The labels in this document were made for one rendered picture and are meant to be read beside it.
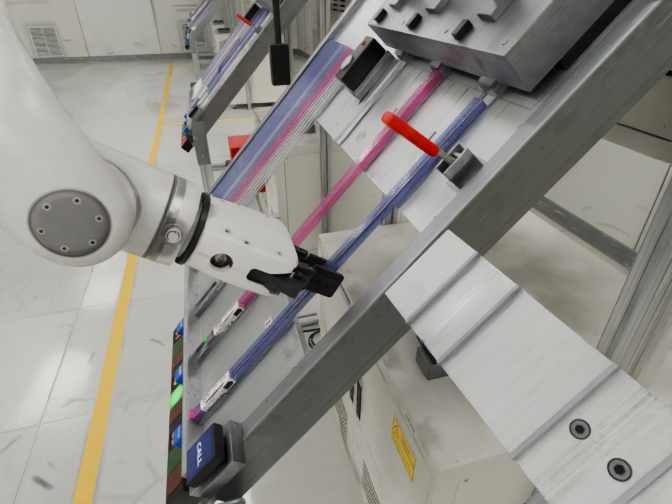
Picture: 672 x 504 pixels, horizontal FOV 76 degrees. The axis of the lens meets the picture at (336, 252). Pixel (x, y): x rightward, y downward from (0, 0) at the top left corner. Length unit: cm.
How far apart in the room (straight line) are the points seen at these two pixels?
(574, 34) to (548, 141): 9
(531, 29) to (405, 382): 56
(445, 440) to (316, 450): 77
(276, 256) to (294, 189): 153
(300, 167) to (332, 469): 118
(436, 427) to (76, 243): 57
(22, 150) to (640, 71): 46
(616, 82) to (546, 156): 8
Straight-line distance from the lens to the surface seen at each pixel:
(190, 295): 81
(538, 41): 44
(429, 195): 45
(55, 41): 944
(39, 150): 32
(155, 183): 41
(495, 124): 46
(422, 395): 77
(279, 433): 51
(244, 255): 41
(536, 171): 43
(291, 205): 197
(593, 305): 107
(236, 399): 57
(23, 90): 33
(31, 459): 168
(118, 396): 172
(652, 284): 58
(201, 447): 50
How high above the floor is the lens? 120
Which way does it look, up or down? 32 degrees down
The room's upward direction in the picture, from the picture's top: straight up
